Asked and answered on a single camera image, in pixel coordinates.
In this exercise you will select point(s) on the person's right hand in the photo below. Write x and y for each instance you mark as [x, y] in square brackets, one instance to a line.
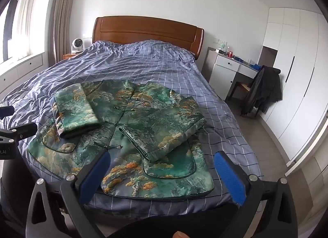
[180, 235]

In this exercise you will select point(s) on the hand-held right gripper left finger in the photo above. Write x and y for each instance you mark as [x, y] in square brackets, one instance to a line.
[94, 176]

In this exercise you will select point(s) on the brown curtain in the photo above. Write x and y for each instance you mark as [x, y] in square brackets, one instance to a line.
[65, 15]

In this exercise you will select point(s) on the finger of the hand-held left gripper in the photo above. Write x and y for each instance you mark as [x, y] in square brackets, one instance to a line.
[24, 130]
[6, 112]

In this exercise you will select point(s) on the green patterned brocade jacket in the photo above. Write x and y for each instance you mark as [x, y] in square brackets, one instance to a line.
[153, 115]

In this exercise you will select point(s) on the small white fan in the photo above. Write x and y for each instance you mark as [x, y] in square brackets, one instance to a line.
[76, 44]

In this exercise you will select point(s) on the blue cloth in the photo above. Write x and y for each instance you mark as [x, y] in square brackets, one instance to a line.
[255, 67]

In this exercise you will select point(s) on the black jacket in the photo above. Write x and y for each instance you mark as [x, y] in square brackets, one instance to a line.
[264, 89]

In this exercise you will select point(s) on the clear green bottle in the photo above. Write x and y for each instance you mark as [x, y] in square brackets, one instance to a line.
[222, 46]

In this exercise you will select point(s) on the white wardrobe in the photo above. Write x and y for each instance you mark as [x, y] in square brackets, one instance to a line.
[294, 74]

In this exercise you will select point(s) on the white low drawer cabinet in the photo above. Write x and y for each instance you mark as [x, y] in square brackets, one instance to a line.
[20, 71]

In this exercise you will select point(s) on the clear drinking glass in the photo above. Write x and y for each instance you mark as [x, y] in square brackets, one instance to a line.
[249, 61]

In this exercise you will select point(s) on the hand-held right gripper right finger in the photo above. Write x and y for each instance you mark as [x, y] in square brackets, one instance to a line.
[228, 179]

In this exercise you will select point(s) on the sheer white curtain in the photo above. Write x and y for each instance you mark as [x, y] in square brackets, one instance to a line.
[25, 20]

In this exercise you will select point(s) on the person's black clothing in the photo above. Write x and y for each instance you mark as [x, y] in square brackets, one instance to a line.
[10, 202]

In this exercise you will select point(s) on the wooden headboard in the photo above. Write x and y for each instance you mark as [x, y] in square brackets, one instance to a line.
[148, 29]

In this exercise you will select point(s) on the window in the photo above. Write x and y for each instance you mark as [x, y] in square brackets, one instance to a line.
[7, 30]

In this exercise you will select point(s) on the wooden nightstand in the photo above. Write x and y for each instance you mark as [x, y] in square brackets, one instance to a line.
[70, 56]

